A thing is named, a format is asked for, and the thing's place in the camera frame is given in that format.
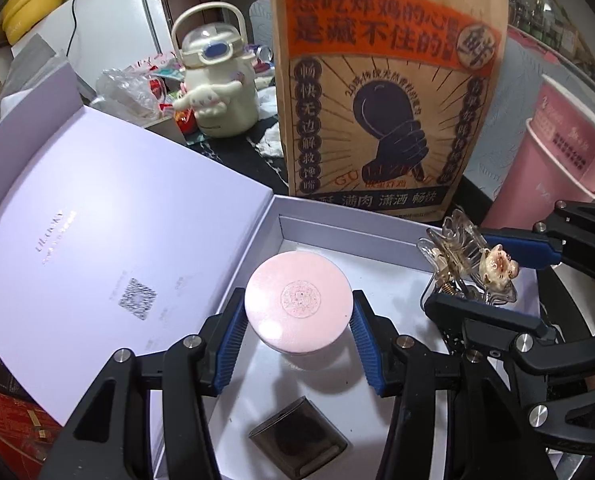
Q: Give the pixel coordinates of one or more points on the pink paper cup panda print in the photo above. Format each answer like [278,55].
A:
[522,180]

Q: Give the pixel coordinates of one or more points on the clear hair claw with puppy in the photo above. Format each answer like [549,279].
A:
[500,265]

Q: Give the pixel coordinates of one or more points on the pink round compact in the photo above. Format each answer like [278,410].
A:
[297,300]

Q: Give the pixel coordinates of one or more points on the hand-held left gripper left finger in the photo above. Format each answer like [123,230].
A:
[227,340]

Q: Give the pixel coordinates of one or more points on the pink paper cup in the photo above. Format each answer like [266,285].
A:
[572,135]

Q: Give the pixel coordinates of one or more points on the row of small bottles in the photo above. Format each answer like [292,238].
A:
[552,20]

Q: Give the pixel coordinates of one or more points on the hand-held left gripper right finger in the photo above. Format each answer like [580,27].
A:
[367,345]

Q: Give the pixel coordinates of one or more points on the brown printed paper bag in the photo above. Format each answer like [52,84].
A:
[377,60]

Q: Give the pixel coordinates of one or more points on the lavender gift box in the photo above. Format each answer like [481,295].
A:
[102,235]

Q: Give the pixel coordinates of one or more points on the grey plastic mailer bag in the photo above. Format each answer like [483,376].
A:
[32,65]

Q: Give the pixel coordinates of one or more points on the clear plastic bag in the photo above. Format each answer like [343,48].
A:
[127,90]

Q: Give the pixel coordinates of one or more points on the white fridge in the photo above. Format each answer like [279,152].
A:
[112,15]

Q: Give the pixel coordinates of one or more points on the white cartoon water bottle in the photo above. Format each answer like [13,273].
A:
[217,100]

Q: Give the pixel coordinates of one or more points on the crumpled white tissue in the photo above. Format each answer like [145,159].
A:
[270,142]

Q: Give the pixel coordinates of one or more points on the smoky grey square case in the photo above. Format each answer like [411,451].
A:
[297,435]

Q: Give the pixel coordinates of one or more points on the yellow pot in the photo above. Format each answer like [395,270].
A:
[27,10]

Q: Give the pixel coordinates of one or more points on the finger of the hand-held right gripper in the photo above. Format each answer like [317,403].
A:
[477,310]
[522,255]

